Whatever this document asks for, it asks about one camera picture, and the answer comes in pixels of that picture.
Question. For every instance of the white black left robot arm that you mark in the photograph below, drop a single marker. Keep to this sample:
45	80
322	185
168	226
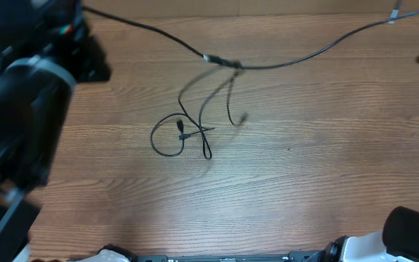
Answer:
46	49

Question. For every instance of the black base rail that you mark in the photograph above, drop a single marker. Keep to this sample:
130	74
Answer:
112	253

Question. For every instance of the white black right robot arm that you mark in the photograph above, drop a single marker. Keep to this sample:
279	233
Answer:
398	241

